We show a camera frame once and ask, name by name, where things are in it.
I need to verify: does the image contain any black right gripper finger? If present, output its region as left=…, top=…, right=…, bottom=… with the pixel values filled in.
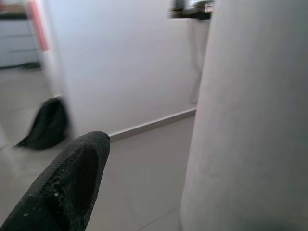
left=0, top=131, right=111, bottom=231

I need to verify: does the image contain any white plastic table leg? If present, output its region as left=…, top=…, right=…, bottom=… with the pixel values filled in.
left=179, top=0, right=308, bottom=231

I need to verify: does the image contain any black floor bag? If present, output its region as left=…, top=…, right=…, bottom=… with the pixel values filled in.
left=15, top=97, right=71, bottom=150

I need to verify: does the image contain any white drawer cabinet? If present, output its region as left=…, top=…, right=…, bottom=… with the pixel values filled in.
left=0, top=12, right=41, bottom=69

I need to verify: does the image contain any red white pole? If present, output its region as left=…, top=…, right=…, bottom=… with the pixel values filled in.
left=26, top=0, right=62, bottom=98

